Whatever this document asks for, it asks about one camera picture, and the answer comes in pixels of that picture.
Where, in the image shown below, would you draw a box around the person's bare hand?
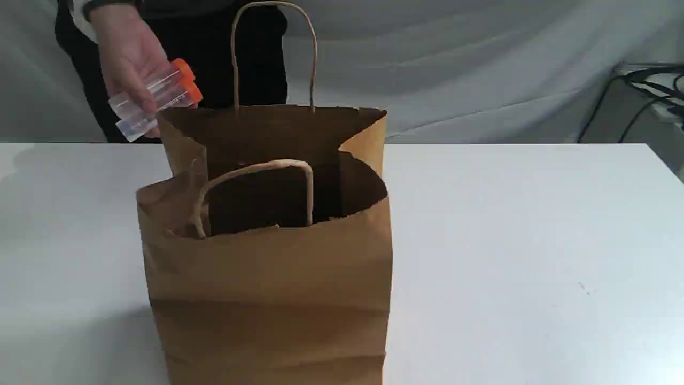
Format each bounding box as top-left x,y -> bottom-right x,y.
88,3 -> 169,116

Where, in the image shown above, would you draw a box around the clear tube orange cap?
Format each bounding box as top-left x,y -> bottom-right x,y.
109,59 -> 203,120
109,81 -> 203,142

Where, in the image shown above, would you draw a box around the brown paper bag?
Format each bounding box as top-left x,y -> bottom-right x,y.
136,1 -> 394,385

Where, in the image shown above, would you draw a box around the grey fabric backdrop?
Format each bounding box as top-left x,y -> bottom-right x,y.
2,1 -> 682,142

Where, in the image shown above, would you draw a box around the black cables at right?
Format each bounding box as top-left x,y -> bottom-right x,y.
577,64 -> 684,144

